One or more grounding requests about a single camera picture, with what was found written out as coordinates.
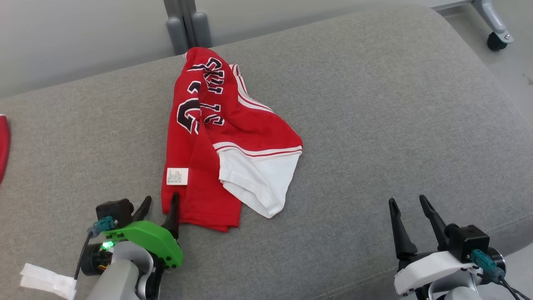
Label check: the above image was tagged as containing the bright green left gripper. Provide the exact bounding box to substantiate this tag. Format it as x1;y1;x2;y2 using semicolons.
103;192;184;270

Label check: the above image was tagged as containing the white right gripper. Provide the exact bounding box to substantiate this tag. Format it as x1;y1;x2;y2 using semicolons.
388;195;484;296

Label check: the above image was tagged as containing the grey partition post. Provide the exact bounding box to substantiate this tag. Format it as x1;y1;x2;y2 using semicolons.
163;0;213;55

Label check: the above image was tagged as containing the plain red white-trimmed garment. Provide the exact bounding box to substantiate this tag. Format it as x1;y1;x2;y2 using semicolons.
0;115;10;185

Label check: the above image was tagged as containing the red jersey with black numbers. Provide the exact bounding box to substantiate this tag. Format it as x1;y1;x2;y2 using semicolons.
161;47;304;233

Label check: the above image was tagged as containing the grey wheeled cart leg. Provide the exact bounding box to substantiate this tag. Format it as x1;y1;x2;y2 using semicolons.
431;0;514;52

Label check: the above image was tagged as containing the black cable with teal connector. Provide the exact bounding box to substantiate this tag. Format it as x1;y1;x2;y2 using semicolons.
470;249;533;300
73;215;118;280

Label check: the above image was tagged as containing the white tape strip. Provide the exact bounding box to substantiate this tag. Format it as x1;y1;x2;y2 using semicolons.
20;262;78;300

